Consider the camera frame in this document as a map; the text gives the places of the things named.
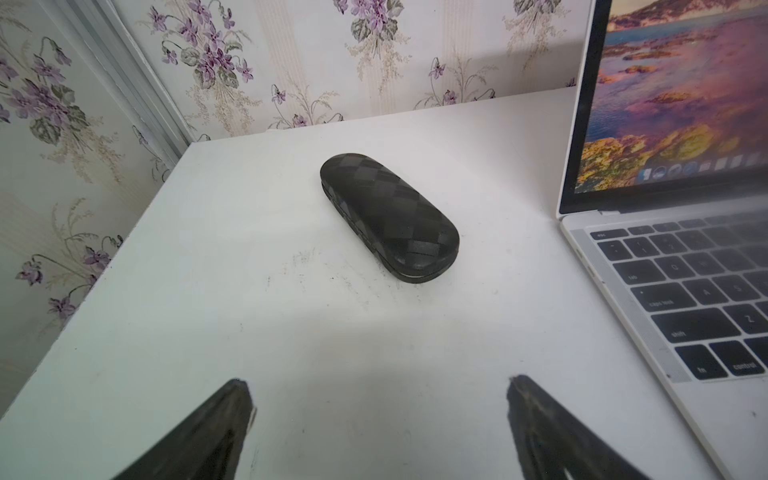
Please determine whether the black woven glasses case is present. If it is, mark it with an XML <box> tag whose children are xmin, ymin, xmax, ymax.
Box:
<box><xmin>319</xmin><ymin>153</ymin><xmax>460</xmax><ymax>284</ymax></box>

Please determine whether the silver laptop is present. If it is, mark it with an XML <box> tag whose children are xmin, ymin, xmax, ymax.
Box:
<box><xmin>557</xmin><ymin>1</ymin><xmax>767</xmax><ymax>479</ymax></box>

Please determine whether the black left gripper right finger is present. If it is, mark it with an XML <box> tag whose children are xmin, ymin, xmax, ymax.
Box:
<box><xmin>507</xmin><ymin>375</ymin><xmax>646</xmax><ymax>480</ymax></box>

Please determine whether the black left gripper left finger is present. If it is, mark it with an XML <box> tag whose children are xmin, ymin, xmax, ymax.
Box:
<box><xmin>116</xmin><ymin>379</ymin><xmax>256</xmax><ymax>480</ymax></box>

